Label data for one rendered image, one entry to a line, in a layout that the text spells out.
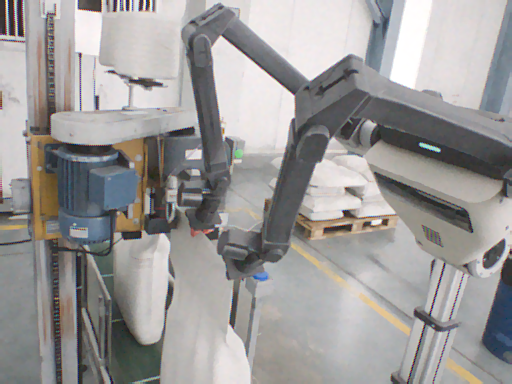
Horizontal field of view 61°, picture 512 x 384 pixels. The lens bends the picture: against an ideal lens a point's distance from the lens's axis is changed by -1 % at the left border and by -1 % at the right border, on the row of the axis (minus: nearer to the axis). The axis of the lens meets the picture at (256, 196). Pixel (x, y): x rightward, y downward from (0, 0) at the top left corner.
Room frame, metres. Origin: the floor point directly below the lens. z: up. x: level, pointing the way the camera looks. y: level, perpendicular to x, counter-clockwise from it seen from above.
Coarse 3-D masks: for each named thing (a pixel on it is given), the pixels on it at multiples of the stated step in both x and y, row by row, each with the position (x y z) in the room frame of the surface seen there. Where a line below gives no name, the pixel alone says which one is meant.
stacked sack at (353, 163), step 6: (336, 156) 4.80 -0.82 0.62; (342, 156) 4.82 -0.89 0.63; (348, 156) 4.85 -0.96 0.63; (354, 156) 4.90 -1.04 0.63; (336, 162) 4.72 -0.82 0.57; (342, 162) 4.67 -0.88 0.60; (348, 162) 4.64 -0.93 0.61; (354, 162) 4.65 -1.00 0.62; (360, 162) 4.68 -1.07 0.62; (366, 162) 4.71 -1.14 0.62; (348, 168) 4.56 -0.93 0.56; (354, 168) 4.50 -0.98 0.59; (360, 168) 4.46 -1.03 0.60; (366, 168) 4.46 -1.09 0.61; (366, 174) 4.35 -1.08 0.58; (372, 180) 4.37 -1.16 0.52
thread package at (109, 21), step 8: (104, 16) 1.37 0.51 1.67; (112, 16) 1.36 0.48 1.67; (104, 24) 1.37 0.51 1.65; (112, 24) 1.36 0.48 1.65; (104, 32) 1.36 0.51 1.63; (112, 32) 1.35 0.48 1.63; (104, 40) 1.36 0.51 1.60; (112, 40) 1.35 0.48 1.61; (104, 48) 1.36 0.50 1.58; (112, 48) 1.35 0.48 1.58; (104, 56) 1.36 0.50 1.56; (112, 56) 1.35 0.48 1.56; (104, 64) 1.36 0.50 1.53; (112, 64) 1.35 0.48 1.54
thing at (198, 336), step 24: (192, 240) 1.28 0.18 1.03; (192, 264) 1.26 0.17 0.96; (216, 264) 1.12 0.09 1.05; (192, 288) 1.25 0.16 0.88; (216, 288) 1.10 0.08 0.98; (168, 312) 1.24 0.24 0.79; (192, 312) 1.17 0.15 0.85; (216, 312) 1.09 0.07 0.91; (168, 336) 1.20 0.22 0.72; (192, 336) 1.09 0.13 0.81; (216, 336) 1.05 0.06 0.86; (168, 360) 1.18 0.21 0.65; (192, 360) 1.04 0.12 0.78; (216, 360) 1.00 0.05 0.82; (240, 360) 1.02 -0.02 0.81
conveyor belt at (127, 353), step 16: (96, 256) 2.29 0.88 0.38; (112, 256) 2.32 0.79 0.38; (112, 272) 2.14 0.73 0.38; (112, 288) 1.98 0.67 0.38; (112, 304) 1.84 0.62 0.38; (112, 320) 1.71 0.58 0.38; (112, 336) 1.60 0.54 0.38; (128, 336) 1.61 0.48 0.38; (112, 352) 1.50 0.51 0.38; (128, 352) 1.51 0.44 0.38; (144, 352) 1.52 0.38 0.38; (160, 352) 1.54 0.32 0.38; (112, 368) 1.41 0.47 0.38; (128, 368) 1.42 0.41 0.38; (144, 368) 1.43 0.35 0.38; (160, 368) 1.44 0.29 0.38
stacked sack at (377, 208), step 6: (366, 204) 4.32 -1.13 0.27; (372, 204) 4.35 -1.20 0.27; (378, 204) 4.39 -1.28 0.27; (384, 204) 4.41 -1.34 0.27; (342, 210) 4.38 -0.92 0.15; (348, 210) 4.28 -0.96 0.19; (354, 210) 4.24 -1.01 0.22; (360, 210) 4.20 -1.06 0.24; (366, 210) 4.22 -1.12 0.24; (372, 210) 4.26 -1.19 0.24; (378, 210) 4.29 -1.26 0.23; (384, 210) 4.34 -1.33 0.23; (390, 210) 4.38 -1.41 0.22; (354, 216) 4.23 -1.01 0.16; (360, 216) 4.19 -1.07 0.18
